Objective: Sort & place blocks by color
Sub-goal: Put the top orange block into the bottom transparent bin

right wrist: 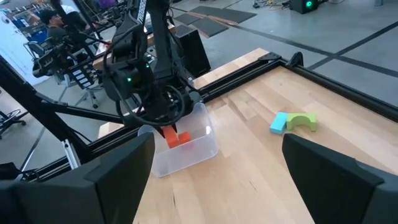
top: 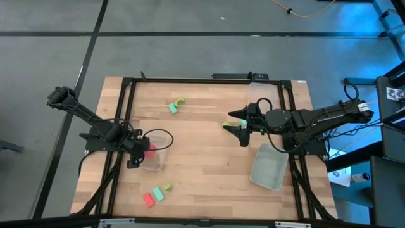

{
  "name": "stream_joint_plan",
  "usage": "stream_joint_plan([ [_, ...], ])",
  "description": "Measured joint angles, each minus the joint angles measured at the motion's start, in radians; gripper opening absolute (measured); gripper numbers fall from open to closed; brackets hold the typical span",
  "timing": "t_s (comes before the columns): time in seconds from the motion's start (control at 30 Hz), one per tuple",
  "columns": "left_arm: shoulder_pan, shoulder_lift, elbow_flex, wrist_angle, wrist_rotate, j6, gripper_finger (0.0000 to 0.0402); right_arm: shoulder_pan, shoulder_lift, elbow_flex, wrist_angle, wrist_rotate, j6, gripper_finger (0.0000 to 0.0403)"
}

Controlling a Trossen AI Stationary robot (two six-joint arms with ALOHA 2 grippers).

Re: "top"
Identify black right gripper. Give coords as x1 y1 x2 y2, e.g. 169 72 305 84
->
222 101 267 148

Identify clear plastic bin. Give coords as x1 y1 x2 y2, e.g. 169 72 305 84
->
247 82 280 123
131 128 169 172

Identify pale grey plastic bin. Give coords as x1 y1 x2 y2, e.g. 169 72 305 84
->
249 142 290 192

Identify black gantry beam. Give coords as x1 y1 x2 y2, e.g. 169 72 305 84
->
0 214 405 228

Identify white paper sheet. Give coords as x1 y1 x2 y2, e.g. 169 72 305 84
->
327 166 352 188

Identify black floor stand foot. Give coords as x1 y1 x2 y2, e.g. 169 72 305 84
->
0 139 25 153

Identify dark bottle white label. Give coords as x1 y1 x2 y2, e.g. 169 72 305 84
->
349 172 371 184

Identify black white marker tag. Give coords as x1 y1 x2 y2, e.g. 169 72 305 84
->
385 87 405 102

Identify dark cabinet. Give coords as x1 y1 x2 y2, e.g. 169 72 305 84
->
368 155 405 228

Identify metal stand legs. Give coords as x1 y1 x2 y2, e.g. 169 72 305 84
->
371 0 405 63

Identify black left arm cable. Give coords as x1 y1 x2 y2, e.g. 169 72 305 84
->
142 128 175 151

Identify black bar bracket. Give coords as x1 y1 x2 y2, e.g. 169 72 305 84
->
211 71 270 81

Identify black aluminium table frame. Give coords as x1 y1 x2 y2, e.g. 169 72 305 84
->
74 77 338 222

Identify silver beam bracket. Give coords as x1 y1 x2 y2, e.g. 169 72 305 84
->
98 217 136 228
274 220 313 228

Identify black cable bundle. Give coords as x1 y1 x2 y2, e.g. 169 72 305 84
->
322 118 385 143

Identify yellow floor cable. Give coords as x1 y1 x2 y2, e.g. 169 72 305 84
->
270 0 337 19

